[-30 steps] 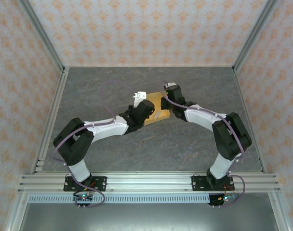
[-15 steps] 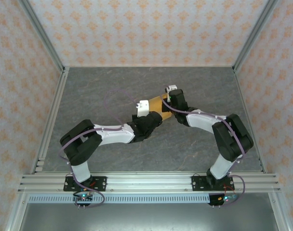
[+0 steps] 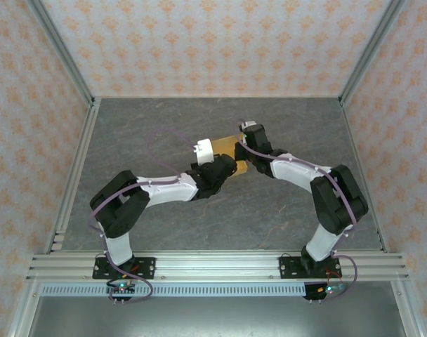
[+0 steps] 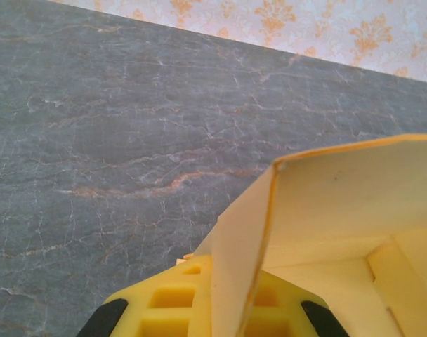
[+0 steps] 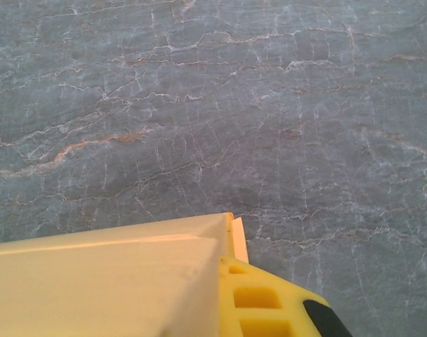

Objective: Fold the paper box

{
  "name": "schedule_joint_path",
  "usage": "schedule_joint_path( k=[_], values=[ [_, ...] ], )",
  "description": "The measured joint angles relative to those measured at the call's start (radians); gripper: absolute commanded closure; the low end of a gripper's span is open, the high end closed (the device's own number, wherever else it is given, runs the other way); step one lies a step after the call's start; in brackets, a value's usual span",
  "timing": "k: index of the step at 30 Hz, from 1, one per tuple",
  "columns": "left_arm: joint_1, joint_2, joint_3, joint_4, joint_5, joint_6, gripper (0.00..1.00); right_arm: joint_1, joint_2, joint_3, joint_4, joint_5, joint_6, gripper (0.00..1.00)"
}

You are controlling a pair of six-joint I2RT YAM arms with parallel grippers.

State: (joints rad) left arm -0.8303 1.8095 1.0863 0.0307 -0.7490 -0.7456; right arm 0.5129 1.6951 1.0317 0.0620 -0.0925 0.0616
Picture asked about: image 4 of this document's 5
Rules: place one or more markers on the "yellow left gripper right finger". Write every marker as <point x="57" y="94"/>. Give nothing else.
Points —
<point x="290" y="309"/>

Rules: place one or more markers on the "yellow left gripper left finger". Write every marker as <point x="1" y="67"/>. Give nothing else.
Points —
<point x="171" y="302"/>

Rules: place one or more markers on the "yellow cardboard paper box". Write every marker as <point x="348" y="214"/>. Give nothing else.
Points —
<point x="340" y="196"/>

